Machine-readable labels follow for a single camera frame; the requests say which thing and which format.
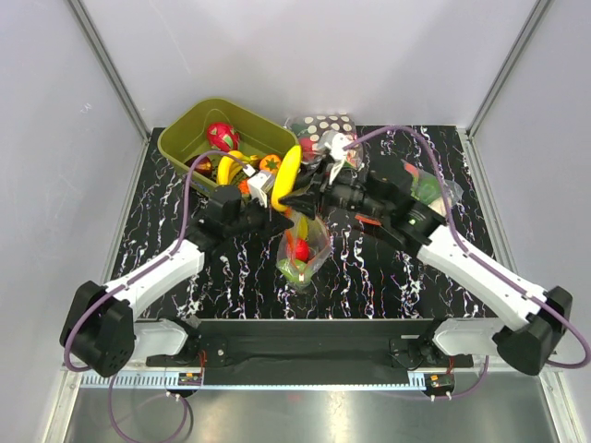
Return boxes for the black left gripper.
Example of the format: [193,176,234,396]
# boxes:
[225,193,294,241]

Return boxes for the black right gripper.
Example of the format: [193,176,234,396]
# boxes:
[279,156,390,222]

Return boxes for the clear orange-zip fruit bag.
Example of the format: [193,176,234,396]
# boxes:
[276,210,332,289]

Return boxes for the orange fake persimmon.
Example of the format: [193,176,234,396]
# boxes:
[259,154,283,175]

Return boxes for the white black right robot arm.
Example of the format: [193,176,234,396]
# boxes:
[278,168,573,376]

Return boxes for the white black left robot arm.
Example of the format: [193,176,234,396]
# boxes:
[59,186,294,377]

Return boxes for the yellow fake starfruit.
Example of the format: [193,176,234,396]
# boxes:
[295,216,308,240]

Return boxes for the green fake starfruit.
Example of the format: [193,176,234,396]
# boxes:
[277,258,312,286]

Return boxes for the polka dot zip bag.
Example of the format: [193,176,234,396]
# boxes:
[285,113,364,170]

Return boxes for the yellow fake banana bunch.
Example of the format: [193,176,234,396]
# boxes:
[216,150,260,186]

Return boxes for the dark red fake apple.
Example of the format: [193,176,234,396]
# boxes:
[194,156,213,177]

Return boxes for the red fake dragon fruit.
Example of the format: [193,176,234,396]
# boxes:
[206,122,240,152]

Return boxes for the clear orange-zip vegetable bag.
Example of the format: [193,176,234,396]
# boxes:
[403,161,464,217]

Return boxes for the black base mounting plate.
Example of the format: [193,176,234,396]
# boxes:
[148,319,473,370]

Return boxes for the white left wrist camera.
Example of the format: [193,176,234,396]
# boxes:
[247,170,276,209]

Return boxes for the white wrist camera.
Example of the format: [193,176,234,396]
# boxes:
[247,170,276,209]
[318,130,361,184]

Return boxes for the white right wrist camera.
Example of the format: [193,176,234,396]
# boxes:
[318,130,361,184]

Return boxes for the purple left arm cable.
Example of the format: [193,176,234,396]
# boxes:
[63,150,255,442]

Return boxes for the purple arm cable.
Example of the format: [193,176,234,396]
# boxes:
[344,124,591,401]
[63,150,255,442]

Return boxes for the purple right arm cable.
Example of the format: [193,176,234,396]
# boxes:
[344,124,591,401]

